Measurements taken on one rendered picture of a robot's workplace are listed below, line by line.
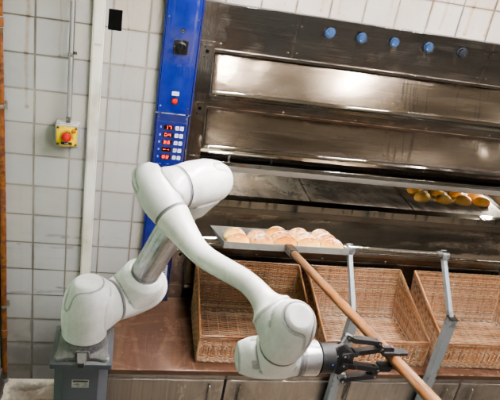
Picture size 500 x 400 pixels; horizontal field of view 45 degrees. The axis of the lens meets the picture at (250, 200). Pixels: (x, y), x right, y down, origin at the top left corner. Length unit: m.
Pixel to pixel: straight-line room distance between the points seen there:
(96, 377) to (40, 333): 1.20
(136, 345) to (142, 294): 0.81
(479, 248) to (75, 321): 2.30
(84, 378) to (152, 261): 0.49
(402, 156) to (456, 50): 0.56
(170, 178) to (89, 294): 0.57
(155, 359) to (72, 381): 0.68
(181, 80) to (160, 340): 1.22
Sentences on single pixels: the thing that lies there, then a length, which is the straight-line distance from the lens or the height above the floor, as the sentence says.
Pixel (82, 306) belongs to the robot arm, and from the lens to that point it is 2.07.
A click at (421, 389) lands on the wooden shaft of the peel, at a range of 1.50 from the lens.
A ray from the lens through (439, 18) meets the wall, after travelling 2.95.
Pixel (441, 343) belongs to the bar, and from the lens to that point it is 3.01.
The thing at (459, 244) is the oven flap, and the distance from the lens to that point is 3.51.
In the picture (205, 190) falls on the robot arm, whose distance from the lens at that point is 1.73.
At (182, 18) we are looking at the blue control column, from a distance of 2.63.
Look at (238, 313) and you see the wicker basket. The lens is 3.17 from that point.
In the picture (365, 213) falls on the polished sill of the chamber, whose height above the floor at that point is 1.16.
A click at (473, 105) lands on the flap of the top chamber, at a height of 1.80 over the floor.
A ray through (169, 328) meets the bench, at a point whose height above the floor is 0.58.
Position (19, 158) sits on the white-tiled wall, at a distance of 2.89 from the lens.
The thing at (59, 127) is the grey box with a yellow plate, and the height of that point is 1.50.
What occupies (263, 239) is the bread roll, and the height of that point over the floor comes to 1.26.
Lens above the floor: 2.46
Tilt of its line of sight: 25 degrees down
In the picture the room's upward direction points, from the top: 10 degrees clockwise
